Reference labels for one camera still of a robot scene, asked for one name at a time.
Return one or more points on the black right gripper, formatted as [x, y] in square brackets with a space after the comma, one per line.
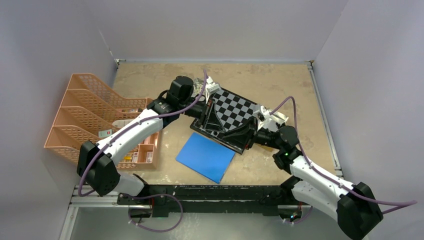
[243, 135]

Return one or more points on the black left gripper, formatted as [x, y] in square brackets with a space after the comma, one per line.
[210, 120]

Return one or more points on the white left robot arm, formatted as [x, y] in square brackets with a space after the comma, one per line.
[97, 162]

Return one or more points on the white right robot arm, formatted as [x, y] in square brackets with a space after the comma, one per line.
[352, 206]

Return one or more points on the pink tin with white pieces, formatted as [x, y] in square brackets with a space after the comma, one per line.
[198, 85]

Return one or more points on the black white chessboard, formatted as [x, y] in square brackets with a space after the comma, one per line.
[232, 111]

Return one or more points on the blue mat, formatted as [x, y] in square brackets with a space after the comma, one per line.
[206, 157]

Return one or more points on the peach desk organizer tray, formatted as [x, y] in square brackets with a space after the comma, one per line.
[144, 155]

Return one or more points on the peach mesh file rack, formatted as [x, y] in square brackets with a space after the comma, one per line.
[88, 107]

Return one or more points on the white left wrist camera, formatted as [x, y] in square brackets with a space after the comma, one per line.
[210, 89]

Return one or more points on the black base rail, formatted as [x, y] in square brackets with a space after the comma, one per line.
[267, 200]

